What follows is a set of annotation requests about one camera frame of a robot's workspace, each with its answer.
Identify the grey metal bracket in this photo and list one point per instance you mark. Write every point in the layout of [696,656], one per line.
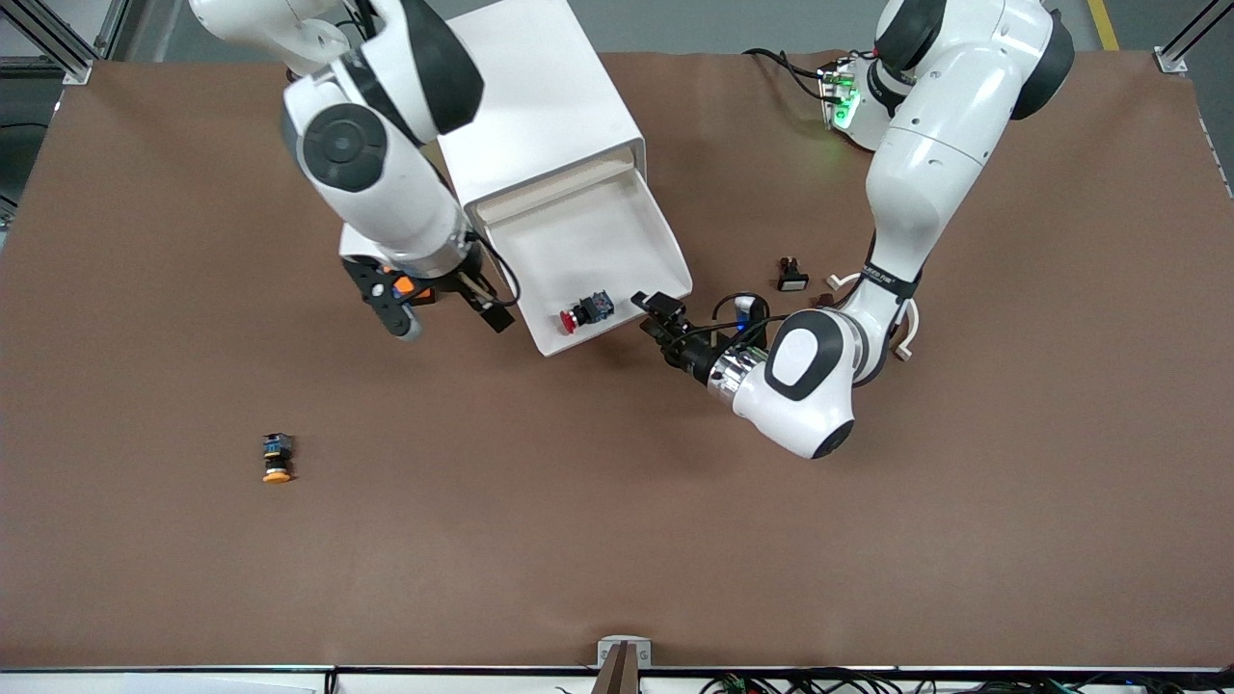
[624,652]

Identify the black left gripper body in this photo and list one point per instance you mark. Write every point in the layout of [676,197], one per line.
[690,356]

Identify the white drawer cabinet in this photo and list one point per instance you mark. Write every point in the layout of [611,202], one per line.
[540,96]

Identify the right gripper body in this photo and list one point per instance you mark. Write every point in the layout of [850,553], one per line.
[457,281]

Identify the white table edge rail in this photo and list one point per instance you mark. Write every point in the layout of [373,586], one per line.
[193,680]

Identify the aluminium frame post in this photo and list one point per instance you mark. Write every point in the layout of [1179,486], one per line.
[1191,39]
[58,39]

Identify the white square push button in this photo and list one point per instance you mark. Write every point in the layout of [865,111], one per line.
[792,278]

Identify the orange mushroom push button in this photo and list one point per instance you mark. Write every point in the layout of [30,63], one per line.
[278,458]

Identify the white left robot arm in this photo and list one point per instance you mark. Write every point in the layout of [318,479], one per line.
[925,173]

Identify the white plastic drawer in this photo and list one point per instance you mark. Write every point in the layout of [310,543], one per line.
[588,251]

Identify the red mushroom push button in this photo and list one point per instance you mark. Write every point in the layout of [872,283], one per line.
[586,310]

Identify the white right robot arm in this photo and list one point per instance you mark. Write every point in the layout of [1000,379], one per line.
[386,193]

